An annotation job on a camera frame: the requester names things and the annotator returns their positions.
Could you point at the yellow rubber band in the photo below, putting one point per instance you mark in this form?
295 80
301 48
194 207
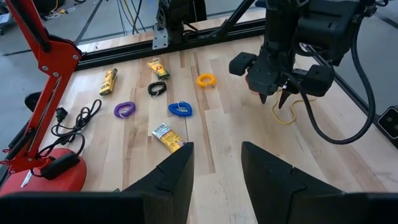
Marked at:
273 112

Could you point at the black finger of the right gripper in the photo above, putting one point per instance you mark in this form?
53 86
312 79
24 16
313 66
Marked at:
284 98
263 97

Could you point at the blue spiral wrist coil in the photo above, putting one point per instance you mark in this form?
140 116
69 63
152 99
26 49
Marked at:
171 109

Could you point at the black clamp knob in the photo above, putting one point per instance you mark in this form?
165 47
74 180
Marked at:
32 101

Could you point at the orange spiral wrist coil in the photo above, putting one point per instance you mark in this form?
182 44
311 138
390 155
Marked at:
199 80

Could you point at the yellow crayon pack white end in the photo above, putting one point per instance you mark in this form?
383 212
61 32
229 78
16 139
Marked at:
168 137

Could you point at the black spiral wrist coil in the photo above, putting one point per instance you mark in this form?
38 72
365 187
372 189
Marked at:
150 88

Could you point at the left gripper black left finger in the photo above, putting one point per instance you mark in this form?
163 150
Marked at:
168 186

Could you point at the black aluminium table frame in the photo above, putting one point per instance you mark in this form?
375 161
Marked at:
124 53

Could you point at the red desk lamp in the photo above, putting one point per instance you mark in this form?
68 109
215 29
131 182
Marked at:
56 59

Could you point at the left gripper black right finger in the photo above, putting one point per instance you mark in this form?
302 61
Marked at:
273 193

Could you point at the silver metal bracket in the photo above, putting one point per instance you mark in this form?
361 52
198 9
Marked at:
160 37

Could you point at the purple spiral wrist coil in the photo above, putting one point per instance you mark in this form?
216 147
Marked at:
117 109

